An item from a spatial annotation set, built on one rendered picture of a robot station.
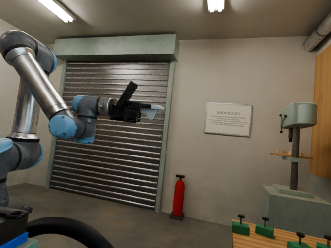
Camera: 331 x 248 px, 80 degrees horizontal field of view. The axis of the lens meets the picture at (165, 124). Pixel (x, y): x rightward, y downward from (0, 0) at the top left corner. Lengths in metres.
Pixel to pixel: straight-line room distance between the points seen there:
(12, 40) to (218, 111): 2.59
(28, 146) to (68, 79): 3.25
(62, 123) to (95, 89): 3.06
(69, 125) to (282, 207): 1.93
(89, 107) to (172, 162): 2.39
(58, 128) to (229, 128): 2.55
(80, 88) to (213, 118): 2.40
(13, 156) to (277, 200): 1.98
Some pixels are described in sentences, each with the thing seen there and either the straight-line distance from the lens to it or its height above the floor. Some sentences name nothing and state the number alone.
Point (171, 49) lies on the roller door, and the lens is 3.11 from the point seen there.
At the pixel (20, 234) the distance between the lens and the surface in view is 0.35.
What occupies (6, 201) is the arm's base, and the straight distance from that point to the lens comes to 0.92.
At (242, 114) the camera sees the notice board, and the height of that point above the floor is 1.56.
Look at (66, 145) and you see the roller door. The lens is 3.96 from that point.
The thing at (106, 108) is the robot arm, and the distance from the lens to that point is 0.80.
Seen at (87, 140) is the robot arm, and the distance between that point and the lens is 0.83.
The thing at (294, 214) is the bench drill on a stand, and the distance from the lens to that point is 2.23.
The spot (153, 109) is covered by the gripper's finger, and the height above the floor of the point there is 1.22.
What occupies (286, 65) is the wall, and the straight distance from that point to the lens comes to 3.31.
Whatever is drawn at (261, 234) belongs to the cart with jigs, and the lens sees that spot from 1.67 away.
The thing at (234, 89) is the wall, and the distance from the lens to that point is 3.11.
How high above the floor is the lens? 1.12
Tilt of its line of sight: 4 degrees up
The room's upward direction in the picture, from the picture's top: 6 degrees clockwise
